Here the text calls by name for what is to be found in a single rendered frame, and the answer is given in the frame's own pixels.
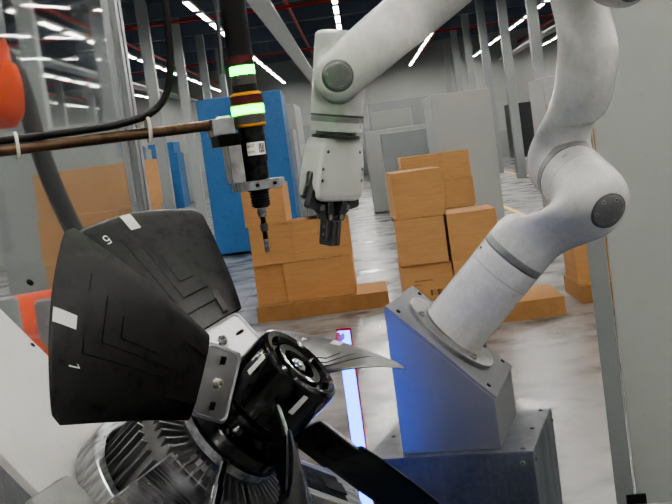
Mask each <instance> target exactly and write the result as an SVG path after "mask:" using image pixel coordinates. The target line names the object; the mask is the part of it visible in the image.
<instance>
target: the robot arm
mask: <svg viewBox="0 0 672 504"><path fill-rule="evenodd" d="M471 1H472V0H383V1H382V2H381V3H379V4H378V5H377V6H376V7H375V8H373V9H372V10H371V11H370V12H369V13H368V14H367V15H365V16H364V17H363V18H362V19H361V20H360V21H359V22H358V23H357V24H355V25H354V26H353V27H352V28H351V29H350V30H345V29H322V30H318V31H317V32H316V33H315V42H314V60H313V77H312V95H311V112H310V130H316V133H312V137H308V139H307V142H306V146H305V150H304V154H303V160H302V167H301V175H300V185H299V194H300V196H301V197H302V198H304V199H305V202H304V207H306V208H309V209H312V210H314V211H315V212H316V214H317V218H318V219H320V236H319V243H320V244H322V245H327V246H339V245H340V235H341V221H343V220H344V219H345V215H346V213H347V212H348V211H349V209H353V208H355V207H358V205H359V200H358V199H359V198H360V197H361V195H362V191H363V179H364V159H363V147H362V140H361V139H360V136H356V133H363V124H364V109H365V93H366V86H368V85H369V84H370V83H371V82H372V81H374V80H375V79H376V78H377V77H379V76H380V75H381V74H382V73H384V72H385V71H386V70H387V69H389V68H390V67H391V66H392V65H393V64H395V63H396V62H397V61H398V60H400V59H401V58H402V57H403V56H405V55H406V54H407V53H409V52H410V51H411V50H412V49H414V48H415V47H416V46H417V45H419V44H420V43H421V42H422V41H423V40H425V39H426V38H427V37H429V36H430V35H431V34H432V33H433V32H435V31H436V30H437V29H438V28H440V27H441V26H442V25H443V24H445V23H446V22H447V21H448V20H449V19H451V18H452V17H453V16H454V15H455V14H457V13H458V12H459V11H460V10H461V9H463V8H464V7H465V6H466V5H467V4H468V3H470V2H471ZM639 1H640V0H550V4H551V8H552V12H553V16H554V21H555V26H556V34H557V62H556V74H555V84H554V90H553V95H552V98H551V101H550V104H549V107H548V110H547V112H546V114H545V116H544V118H543V120H542V122H541V124H540V126H539V127H538V129H537V131H536V133H535V135H534V137H533V140H532V142H531V144H530V147H529V151H528V155H527V171H528V175H529V178H530V180H531V182H532V184H533V185H534V186H535V188H536V189H537V190H538V191H539V192H540V193H541V194H542V195H543V196H544V197H545V198H546V199H547V200H548V201H549V202H550V203H549V205H548V206H546V207H545V208H544V209H542V210H540V211H538V212H535V213H531V214H518V213H514V214H509V215H506V216H504V217H503V218H502V219H501V220H500V221H499V222H498V223H497V224H496V225H495V226H494V228H493V229H492V230H491V231H490V232H489V234H488V235H487V236H486V237H485V239H484V240H483V241H482V242H481V244H480V245H479V246H478V247H477V249H476V250H475V251H474V252H473V254H472V255H471V256H470V257H469V259H468V260H467V261H466V262H465V264H464V265H463V266H462V267H461V269H460V270H459V271H458V272H457V274H456V275H455V276H454V277H453V279H452V280H451V281H450V282H449V284H448V285H447V286H446V287H445V289H444V290H443V291H442V292H441V294H440V295H439V296H438V297H437V299H436V300H435V301H432V302H429V301H427V300H425V299H422V298H416V297H415V298H412V299H411V301H410V302H409V303H408V308H409V311H410V312H411V314H412V316H413V317H414V319H415V320H416V321H417V322H418V324H419V325H420V326H421V327H422V328H423V329H424V330H425V331H426V332H427V333H428V334H429V335H430V336H431V337H432V338H433V339H434V340H435V341H437V342H438V343H439V344H440V345H441V346H443V347H444V348H445V349H446V350H448V351H449V352H451V353H452V354H453V355H455V356H456V357H458V358H459V359H461V360H463V361H464V362H466V363H468V364H470V365H472V366H474V367H477V368H479V369H484V370H485V369H489V368H490V367H491V366H492V365H493V358H492V356H491V354H490V352H489V351H488V349H487V348H486V347H487V344H486V342H487V340H488V339H489V338H490V337H491V335H492V334H493V333H494V332H495V331H496V329H497V328H498V327H499V326H500V325H501V323H502V322H503V321H504V320H505V319H506V317H507V316H508V315H509V314H510V312H511V311H512V310H513V309H514V308H515V306H516V305H517V304H518V303H519V302H520V300H521V299H522V298H523V297H524V295H525V294H526V293H527V292H528V291H529V289H530V288H531V287H532V286H533V285H534V283H535V282H536V281H537V280H538V278H539V277H540V276H541V275H542V274H543V272H544V271H545V270H546V269H547V267H548V266H549V265H550V264H551V263H552V261H553V260H554V259H556V258H557V257H558V256H559V255H561V254H562V253H564V252H566V251H568V250H570V249H573V248H575V247H578V246H581V245H584V244H587V243H590V242H592V241H595V240H598V239H600V238H602V237H604V236H606V235H607V234H609V233H610V232H612V231H613V230H614V229H615V228H616V227H617V226H618V225H619V223H620V222H621V221H622V219H623V217H624V216H625V214H626V212H627V209H628V206H629V203H630V192H629V188H628V185H627V183H626V181H625V180H624V178H623V177H622V175H621V174H620V173H619V172H618V171H617V170H616V169H615V168H614V167H613V166H612V165H611V164H610V163H608V162H607V161H606V160H605V159H604V158H603V157H602V156H601V155H599V154H598V153H597V152H596V151H595V150H594V149H593V148H592V144H591V133H592V129H593V126H594V123H595V122H596V121H597V120H599V119H600V118H601V117H602V116H603V115H604V114H605V113H606V111H607V109H608V107H609V105H610V102H611V99H612V96H613V92H614V87H615V81H616V74H617V66H618V56H619V46H618V38H617V33H616V29H615V26H614V22H613V19H612V15H611V11H610V8H627V7H630V6H632V5H634V4H636V3H638V2H639ZM325 205H326V206H325Z"/></svg>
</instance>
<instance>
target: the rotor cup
mask: <svg viewBox="0 0 672 504"><path fill-rule="evenodd" d="M262 354H264V356H265V359H264V360H263V361H262V362H261V364H260V365H259V366H258V367H257V368H256V369H255V370H254V371H253V372H252V373H251V374H250V375H249V373H248V369H249V368H250V367H251V366H252V365H253V364H254V363H255V362H256V361H257V360H258V359H259V357H260V356H261V355H262ZM293 358H296V359H298V360H300V361H302V363H303V365H304V366H305V371H302V370H300V369H298V368H297V367H296V366H295V365H294V363H293V362H292V359H293ZM304 395H305V396H307V397H308V399H307V400H306V401H305V402H304V403H303V404H302V405H301V406H300V407H299V409H298V410H297V411H296V412H295V413H294V414H293V415H292V414H290V413H288V412H289V411H290V409H291V408H292V407H293V406H294V405H295V404H296V403H297V402H298V401H299V400H300V399H301V398H302V397H303V396H304ZM334 395H335V386H334V383H333V380H332V378H331V376H330V374H329V372H328V371H327V369H326V368H325V367H324V365H323V364H322V363H321V362H320V360H319V359H318V358H317V357H316V356H315V355H314V354H313V353H312V352H311V351H310V350H309V349H307V348H306V347H305V346H304V345H303V344H301V343H300V342H299V341H297V340H296V339H294V338H293V337H291V336H289V335H287V334H285V333H283V332H280V331H276V330H267V331H265V332H264V333H262V334H261V335H260V336H259V338H258V339H257V340H256V341H255V342H254V343H253V344H252V345H251V346H250V347H249V349H248V350H247V351H246V352H245V353H244V354H243V355H242V356H241V362H240V367H239V371H238V375H237V379H236V384H235V388H234V392H233V396H232V401H231V405H230V409H229V413H228V417H227V420H226V421H225V422H224V425H221V424H218V423H215V422H211V421H208V420H205V419H201V418H198V417H196V419H197V421H198V423H199V425H200V426H201V428H202V429H203V431H204V432H205V434H206V435H207V436H208V437H209V439H210V440H211V441H212V442H213V443H214V444H215V445H216V446H217V447H218V448H219V449H220V450H221V451H222V452H223V453H224V454H225V455H227V456H228V457H229V458H230V459H232V460H233V461H235V462H236V463H238V464H239V465H241V466H242V467H244V468H246V469H248V470H250V471H253V472H256V473H259V474H266V475H269V474H274V473H276V471H275V468H274V464H273V461H272V456H269V455H268V454H267V447H266V445H267V443H269V442H272V417H273V402H276V404H277V405H279V406H280V407H281V409H282V411H283V415H284V418H285V421H286V424H287V425H289V429H290V430H291V432H292V435H293V438H294V437H296V436H298V435H299V434H300V433H301V432H302V430H303V429H304V428H305V427H306V426H307V425H308V424H309V423H310V422H311V421H312V420H313V419H314V418H315V417H316V416H317V415H318V414H319V412H320V411H321V410H322V409H323V408H324V407H325V406H326V405H327V404H328V403H329V402H330V401H331V400H332V398H333V396H334Z"/></svg>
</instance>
